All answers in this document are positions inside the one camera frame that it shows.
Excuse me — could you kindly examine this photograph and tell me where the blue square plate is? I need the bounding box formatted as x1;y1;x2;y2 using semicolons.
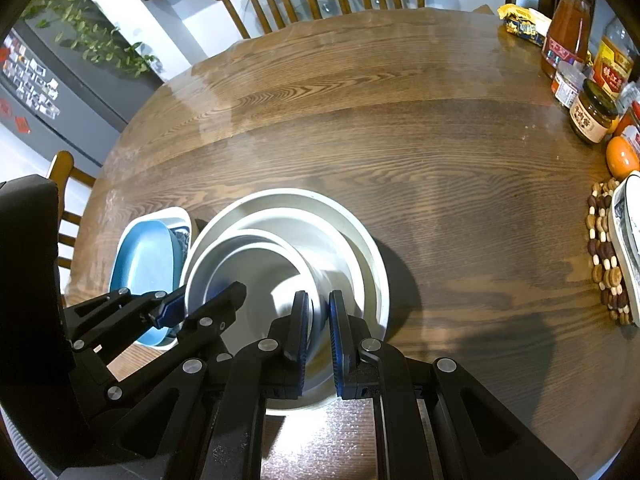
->
109;220;187;347

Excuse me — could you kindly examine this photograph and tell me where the yellow snack packet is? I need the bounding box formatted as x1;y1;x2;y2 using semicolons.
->
497;3;553;47

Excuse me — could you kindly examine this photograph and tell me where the large white bowl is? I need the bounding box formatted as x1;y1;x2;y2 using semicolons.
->
179;188;391;413

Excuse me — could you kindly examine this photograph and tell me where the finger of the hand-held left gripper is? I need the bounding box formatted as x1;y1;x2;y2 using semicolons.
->
102;281;248;411
62;287;187;361

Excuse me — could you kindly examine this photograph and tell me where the large patterned square plate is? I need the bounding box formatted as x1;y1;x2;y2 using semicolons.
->
120;206;193;351

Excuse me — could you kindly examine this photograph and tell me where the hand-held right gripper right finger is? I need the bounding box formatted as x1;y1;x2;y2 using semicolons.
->
327;290;581;480

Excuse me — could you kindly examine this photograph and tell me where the grey refrigerator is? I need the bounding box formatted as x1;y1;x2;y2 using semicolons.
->
0;0;166;168

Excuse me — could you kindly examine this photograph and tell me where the group of fridge magnets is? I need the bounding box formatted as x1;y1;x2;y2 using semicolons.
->
0;35;63;121

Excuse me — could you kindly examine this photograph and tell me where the yellow-capped vinegar bottle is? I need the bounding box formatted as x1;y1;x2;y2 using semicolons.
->
591;16;640;103

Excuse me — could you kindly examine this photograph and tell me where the clear jar with white label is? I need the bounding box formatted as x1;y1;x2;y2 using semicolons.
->
551;61;587;109

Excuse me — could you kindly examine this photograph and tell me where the orange sauce bottle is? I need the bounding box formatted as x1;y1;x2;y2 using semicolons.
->
541;0;593;79

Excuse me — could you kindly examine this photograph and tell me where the brown-lidded sauce jar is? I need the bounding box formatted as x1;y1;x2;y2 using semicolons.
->
570;78;620;144

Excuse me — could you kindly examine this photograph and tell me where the medium white bowl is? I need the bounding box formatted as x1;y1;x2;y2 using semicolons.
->
189;208;377;341

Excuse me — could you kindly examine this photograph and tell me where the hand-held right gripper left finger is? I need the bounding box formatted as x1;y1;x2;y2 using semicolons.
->
207;290;312;480

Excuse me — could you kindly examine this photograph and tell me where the trailing green plant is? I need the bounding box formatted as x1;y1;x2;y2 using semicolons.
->
20;0;161;78

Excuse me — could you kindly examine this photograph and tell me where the small white ribbed bowl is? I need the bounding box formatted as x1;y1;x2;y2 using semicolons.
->
185;228;331;396

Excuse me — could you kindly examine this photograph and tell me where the red-lidded jar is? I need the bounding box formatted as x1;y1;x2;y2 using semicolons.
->
614;101;640;153

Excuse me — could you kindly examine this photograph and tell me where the orange fruit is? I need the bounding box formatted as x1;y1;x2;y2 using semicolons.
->
606;136;640;179

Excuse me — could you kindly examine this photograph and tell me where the beaded wooden trivet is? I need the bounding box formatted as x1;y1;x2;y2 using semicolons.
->
585;177;633;326

